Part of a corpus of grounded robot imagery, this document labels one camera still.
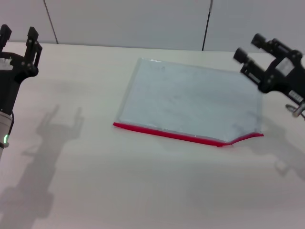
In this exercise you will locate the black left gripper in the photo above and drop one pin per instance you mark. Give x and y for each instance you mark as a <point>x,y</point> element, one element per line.
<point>12,76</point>

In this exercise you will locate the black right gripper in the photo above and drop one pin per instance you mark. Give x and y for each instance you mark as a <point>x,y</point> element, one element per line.
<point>283,71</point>

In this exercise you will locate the red zipper slider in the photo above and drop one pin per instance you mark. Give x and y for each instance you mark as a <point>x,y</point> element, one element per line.
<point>220,144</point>

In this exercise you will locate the clear document bag red zipper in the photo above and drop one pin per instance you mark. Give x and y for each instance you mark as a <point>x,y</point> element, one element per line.
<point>186,100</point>

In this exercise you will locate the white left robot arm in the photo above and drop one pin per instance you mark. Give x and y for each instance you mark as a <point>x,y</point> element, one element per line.
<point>3,125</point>

